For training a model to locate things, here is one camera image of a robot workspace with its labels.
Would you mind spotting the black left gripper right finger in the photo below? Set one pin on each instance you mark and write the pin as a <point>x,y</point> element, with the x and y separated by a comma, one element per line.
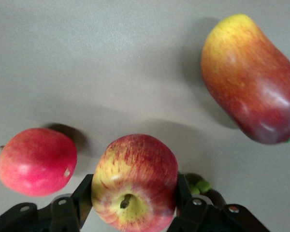
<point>203,217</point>

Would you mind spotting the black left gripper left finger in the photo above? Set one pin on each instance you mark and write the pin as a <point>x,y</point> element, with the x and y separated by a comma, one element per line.
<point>62,215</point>

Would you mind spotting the red yellow striped apple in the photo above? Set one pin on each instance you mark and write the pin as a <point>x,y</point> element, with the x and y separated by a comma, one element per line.
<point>135,174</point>

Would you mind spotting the solid red apple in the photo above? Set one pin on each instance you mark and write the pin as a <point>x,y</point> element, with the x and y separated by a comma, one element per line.
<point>36,162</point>

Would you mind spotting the red yellow mango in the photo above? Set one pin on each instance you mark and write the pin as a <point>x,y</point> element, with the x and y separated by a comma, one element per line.
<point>251,79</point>

